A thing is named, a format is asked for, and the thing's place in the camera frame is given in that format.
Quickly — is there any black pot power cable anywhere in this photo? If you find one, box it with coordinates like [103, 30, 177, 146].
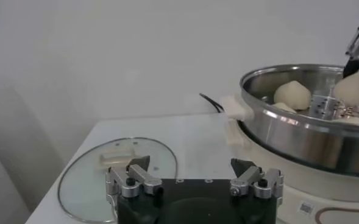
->
[199, 93, 226, 114]

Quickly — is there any cream electric cooking pot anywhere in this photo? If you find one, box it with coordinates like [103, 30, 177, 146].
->
[220, 94, 359, 224]

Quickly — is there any white steamed baozi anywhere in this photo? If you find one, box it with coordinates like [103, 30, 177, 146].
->
[332, 69, 359, 107]
[272, 102, 297, 114]
[273, 80, 313, 111]

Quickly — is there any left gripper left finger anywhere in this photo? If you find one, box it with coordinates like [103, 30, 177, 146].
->
[105, 155, 163, 214]

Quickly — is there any round glass pot lid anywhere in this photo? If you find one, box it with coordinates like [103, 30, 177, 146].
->
[57, 136, 179, 224]

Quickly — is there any stainless steel steamer basket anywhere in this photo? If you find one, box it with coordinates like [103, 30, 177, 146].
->
[239, 63, 359, 179]

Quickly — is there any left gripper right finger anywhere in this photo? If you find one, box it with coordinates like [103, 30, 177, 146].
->
[229, 157, 285, 205]

